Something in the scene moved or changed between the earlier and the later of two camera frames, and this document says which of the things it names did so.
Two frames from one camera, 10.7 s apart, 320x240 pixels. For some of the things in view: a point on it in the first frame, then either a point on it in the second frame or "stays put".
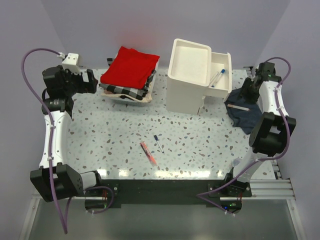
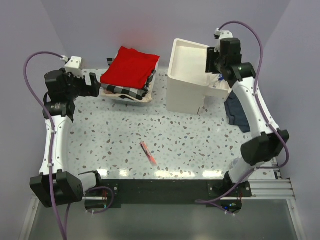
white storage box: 220,82 stays put
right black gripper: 249,99 → 210,54
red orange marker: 148,153 stays put
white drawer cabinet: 189,74 stays put
